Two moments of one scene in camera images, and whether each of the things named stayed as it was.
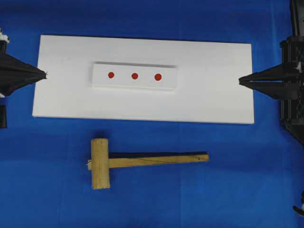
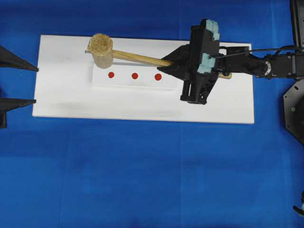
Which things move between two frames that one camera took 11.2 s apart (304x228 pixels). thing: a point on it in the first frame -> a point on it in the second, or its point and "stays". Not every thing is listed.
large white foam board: [144, 79] stays
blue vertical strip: [255, 173] stays
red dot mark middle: [134, 75] stays
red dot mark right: [157, 77] stays
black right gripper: [285, 81] -> [202, 54]
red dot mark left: [111, 75] stays
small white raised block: [134, 76] stays
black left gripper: [19, 73] -> [8, 59]
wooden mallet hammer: [100, 163] -> [101, 46]
